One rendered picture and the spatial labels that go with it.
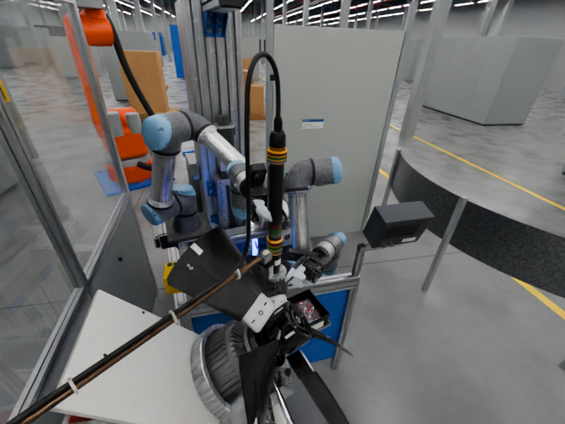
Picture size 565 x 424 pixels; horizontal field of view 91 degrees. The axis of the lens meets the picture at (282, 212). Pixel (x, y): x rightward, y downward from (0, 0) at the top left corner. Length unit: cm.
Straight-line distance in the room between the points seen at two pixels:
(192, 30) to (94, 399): 131
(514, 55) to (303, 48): 833
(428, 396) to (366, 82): 239
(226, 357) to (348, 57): 234
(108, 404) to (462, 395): 210
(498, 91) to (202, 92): 946
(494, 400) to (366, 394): 81
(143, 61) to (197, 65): 715
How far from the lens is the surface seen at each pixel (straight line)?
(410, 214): 139
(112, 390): 72
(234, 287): 77
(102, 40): 455
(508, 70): 1030
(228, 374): 82
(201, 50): 145
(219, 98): 150
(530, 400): 264
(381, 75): 280
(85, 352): 73
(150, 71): 862
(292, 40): 245
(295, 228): 114
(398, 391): 224
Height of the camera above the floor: 188
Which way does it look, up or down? 31 degrees down
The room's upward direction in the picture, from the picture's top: 2 degrees clockwise
